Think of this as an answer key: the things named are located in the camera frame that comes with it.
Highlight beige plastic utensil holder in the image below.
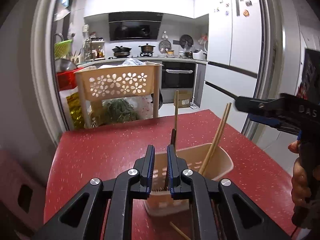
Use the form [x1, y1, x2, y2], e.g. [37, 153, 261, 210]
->
[143, 142, 235, 217]

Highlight bamboo chopstick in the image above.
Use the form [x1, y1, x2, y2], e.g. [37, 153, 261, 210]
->
[170, 222, 191, 240]
[201, 102, 233, 177]
[197, 102, 230, 176]

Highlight blue patterned chopstick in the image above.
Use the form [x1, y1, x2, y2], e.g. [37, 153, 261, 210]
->
[164, 89, 180, 188]

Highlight person right hand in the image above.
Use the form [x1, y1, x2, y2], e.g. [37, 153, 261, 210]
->
[287, 140, 311, 208]

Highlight pink plastic stool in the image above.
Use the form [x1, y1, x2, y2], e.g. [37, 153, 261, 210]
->
[1, 150, 46, 231]

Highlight white refrigerator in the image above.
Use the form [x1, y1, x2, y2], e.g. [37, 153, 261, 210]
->
[200, 0, 263, 118]

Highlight white rice cooker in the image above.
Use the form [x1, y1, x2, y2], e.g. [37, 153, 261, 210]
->
[193, 49, 207, 61]

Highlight cardboard box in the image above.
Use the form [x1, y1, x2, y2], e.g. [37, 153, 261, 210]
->
[174, 90, 193, 108]

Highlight green vegetables in bag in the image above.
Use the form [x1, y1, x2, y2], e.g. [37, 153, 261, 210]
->
[100, 99, 139, 125]

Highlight black built-in oven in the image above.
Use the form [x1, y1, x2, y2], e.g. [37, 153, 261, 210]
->
[162, 61, 196, 89]

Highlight yellow oil bottle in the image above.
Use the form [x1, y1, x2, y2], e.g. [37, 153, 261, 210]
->
[66, 92, 85, 129]

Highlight red plastic basket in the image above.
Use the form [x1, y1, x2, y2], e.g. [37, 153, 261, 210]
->
[57, 67, 83, 91]

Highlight beige flower-pattern storage cart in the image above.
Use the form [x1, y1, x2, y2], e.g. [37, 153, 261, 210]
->
[75, 61, 162, 128]

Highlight brown cooking pot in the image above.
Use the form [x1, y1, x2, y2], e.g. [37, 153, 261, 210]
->
[139, 43, 155, 55]

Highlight steel mixing bowl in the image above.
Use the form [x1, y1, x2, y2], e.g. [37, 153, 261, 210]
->
[55, 59, 76, 73]

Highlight black wok on stove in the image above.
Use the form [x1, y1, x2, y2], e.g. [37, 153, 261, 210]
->
[112, 46, 132, 58]

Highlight green plastic basket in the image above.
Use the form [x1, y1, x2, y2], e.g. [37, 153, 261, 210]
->
[54, 33, 72, 59]

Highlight black range hood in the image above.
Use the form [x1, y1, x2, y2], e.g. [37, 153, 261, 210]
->
[108, 11, 163, 41]

